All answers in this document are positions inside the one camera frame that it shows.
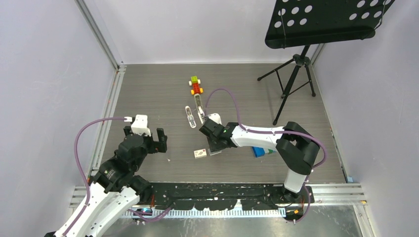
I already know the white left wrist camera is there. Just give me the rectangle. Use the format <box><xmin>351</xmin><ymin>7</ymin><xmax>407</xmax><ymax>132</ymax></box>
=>
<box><xmin>124</xmin><ymin>115</ymin><xmax>152</xmax><ymax>137</ymax></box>

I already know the red green toy brick car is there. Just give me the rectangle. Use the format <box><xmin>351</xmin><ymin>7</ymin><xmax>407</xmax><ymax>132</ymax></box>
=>
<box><xmin>188</xmin><ymin>76</ymin><xmax>203</xmax><ymax>95</ymax></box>

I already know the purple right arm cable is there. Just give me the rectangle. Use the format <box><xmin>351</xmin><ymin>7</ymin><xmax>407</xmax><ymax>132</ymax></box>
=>
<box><xmin>205</xmin><ymin>88</ymin><xmax>328</xmax><ymax>224</ymax></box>

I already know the black music stand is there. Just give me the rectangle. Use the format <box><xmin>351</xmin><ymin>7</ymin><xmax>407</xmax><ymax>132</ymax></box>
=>
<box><xmin>256</xmin><ymin>0</ymin><xmax>396</xmax><ymax>126</ymax></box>

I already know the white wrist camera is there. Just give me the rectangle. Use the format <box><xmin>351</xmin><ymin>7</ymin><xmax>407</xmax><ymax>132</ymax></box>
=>
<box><xmin>208</xmin><ymin>113</ymin><xmax>222</xmax><ymax>124</ymax></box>
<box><xmin>124</xmin><ymin>115</ymin><xmax>152</xmax><ymax>137</ymax></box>

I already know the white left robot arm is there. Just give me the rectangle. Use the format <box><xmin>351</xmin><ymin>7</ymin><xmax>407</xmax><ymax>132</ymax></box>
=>
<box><xmin>46</xmin><ymin>126</ymin><xmax>168</xmax><ymax>237</ymax></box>

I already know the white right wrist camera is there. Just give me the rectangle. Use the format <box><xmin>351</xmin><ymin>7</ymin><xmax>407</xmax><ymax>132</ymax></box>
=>
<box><xmin>208</xmin><ymin>113</ymin><xmax>222</xmax><ymax>124</ymax></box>

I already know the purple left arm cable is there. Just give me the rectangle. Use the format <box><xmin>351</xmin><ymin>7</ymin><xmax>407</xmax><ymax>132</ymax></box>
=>
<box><xmin>62</xmin><ymin>117</ymin><xmax>171</xmax><ymax>237</ymax></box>

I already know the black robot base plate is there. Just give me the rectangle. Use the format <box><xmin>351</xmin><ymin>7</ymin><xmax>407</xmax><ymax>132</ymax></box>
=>
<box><xmin>119</xmin><ymin>175</ymin><xmax>315</xmax><ymax>212</ymax></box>

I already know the blue green white brick block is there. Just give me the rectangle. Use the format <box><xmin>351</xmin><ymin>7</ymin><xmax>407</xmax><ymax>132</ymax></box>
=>
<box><xmin>251</xmin><ymin>147</ymin><xmax>276</xmax><ymax>158</ymax></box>

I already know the white staple box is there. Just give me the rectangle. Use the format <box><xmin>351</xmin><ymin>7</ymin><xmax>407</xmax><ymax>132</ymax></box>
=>
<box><xmin>194</xmin><ymin>149</ymin><xmax>207</xmax><ymax>159</ymax></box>

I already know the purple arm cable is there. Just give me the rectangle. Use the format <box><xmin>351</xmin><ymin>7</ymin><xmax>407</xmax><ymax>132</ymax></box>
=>
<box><xmin>62</xmin><ymin>117</ymin><xmax>171</xmax><ymax>237</ymax></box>
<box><xmin>205</xmin><ymin>88</ymin><xmax>328</xmax><ymax>224</ymax></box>

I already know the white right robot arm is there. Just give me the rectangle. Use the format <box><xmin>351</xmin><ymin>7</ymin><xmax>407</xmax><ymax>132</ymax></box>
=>
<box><xmin>199</xmin><ymin>118</ymin><xmax>322</xmax><ymax>203</ymax></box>

